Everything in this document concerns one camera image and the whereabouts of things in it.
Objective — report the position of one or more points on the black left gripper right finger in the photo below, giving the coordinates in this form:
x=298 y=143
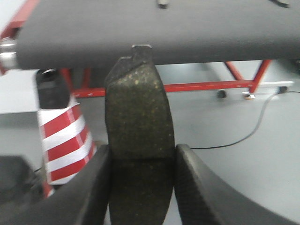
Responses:
x=204 y=198

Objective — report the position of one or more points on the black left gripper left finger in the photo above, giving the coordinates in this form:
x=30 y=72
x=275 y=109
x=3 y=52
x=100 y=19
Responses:
x=82 y=201

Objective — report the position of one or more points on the grey brake pad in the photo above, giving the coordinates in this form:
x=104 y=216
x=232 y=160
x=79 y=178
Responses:
x=141 y=138

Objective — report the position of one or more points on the dark grey conveyor belt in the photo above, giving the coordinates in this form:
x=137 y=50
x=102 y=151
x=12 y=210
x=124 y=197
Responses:
x=96 y=33

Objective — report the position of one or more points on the left red white traffic cone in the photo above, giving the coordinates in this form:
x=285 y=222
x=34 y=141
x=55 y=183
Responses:
x=67 y=142

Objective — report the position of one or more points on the red conveyor frame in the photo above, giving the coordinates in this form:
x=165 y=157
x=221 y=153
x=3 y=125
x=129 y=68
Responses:
x=7 y=62

